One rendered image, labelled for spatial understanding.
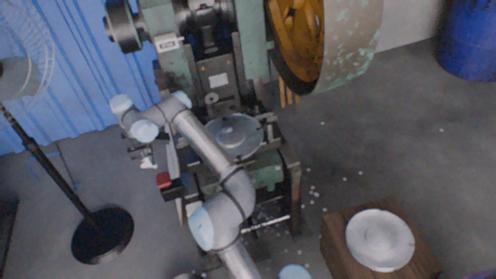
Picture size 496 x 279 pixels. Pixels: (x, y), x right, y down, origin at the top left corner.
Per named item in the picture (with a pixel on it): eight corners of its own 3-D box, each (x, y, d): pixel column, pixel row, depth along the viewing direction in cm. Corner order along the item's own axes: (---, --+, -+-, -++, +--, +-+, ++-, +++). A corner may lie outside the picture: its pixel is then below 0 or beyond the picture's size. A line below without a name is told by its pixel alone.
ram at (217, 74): (244, 114, 155) (235, 55, 133) (210, 124, 153) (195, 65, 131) (234, 91, 166) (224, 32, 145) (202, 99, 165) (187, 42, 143)
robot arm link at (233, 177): (275, 191, 110) (178, 80, 121) (248, 214, 106) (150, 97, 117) (267, 202, 120) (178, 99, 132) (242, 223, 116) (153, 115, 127)
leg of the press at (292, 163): (312, 236, 209) (318, 125, 144) (294, 243, 208) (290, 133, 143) (262, 132, 272) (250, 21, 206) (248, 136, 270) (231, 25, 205)
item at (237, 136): (252, 108, 173) (252, 107, 173) (272, 149, 154) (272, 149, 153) (194, 125, 170) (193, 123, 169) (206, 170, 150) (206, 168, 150)
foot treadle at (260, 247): (273, 260, 190) (272, 256, 187) (254, 266, 189) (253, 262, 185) (242, 177, 230) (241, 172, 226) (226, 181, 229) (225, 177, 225)
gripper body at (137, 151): (131, 150, 142) (120, 129, 133) (153, 144, 143) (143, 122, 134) (132, 164, 137) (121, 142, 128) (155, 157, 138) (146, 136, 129)
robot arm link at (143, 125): (164, 113, 115) (147, 98, 122) (133, 132, 111) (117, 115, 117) (170, 130, 121) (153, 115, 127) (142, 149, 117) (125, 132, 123)
